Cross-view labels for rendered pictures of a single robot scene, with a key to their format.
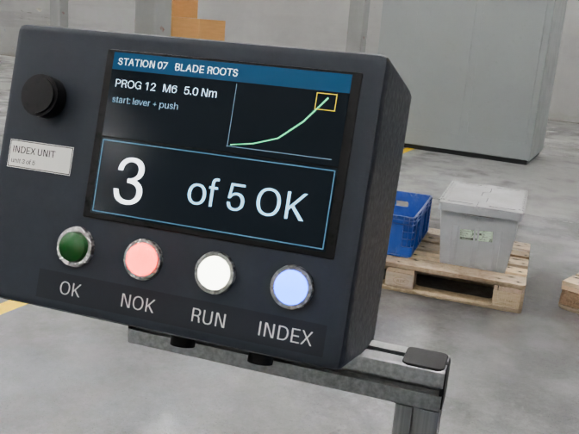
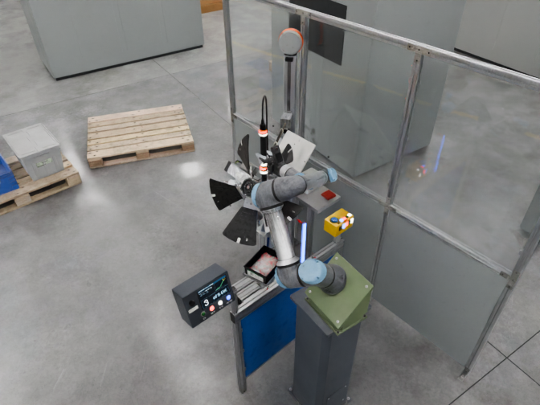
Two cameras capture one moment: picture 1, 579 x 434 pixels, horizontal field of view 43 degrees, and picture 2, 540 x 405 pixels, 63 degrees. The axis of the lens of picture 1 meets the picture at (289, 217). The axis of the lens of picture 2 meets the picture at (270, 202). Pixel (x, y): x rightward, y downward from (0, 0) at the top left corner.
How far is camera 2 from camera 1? 1.99 m
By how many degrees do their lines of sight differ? 56
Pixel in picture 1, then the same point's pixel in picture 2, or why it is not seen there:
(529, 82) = not seen: outside the picture
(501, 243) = (57, 159)
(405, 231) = (10, 178)
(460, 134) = not seen: outside the picture
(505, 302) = (74, 182)
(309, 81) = (221, 278)
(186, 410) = (31, 321)
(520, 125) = not seen: outside the picture
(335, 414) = (79, 276)
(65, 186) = (198, 309)
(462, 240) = (38, 167)
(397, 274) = (21, 198)
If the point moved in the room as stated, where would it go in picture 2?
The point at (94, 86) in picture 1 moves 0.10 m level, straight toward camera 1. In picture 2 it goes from (196, 296) to (216, 301)
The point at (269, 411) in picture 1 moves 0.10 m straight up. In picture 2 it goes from (58, 295) to (54, 287)
